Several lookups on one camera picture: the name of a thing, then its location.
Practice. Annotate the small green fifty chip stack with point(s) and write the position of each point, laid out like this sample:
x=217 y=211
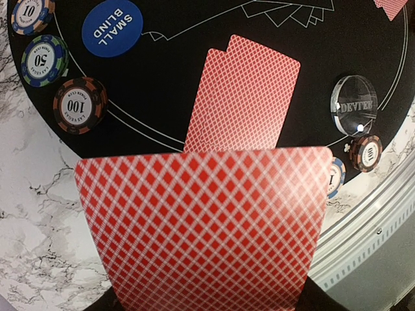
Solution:
x=44 y=60

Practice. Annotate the aluminium front rail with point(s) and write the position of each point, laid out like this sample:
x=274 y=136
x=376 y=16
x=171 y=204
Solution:
x=353 y=239

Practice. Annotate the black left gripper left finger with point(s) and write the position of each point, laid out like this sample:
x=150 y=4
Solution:
x=107 y=302

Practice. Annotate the red playing card deck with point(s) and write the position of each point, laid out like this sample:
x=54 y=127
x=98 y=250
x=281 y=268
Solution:
x=234 y=230

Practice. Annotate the small blue ten chip stack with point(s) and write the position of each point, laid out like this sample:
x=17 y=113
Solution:
x=30 y=17

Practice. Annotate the dealt red card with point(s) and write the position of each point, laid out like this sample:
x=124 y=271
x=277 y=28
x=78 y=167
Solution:
x=214 y=82
x=251 y=98
x=391 y=7

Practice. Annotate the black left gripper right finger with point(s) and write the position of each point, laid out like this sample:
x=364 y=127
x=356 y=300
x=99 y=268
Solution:
x=313 y=298

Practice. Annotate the clear round dealer button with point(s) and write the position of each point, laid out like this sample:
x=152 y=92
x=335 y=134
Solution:
x=354 y=105

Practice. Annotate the blue small blind button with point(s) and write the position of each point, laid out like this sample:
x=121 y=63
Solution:
x=112 y=28

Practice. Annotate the round black poker mat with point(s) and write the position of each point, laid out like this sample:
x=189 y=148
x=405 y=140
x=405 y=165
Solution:
x=118 y=78

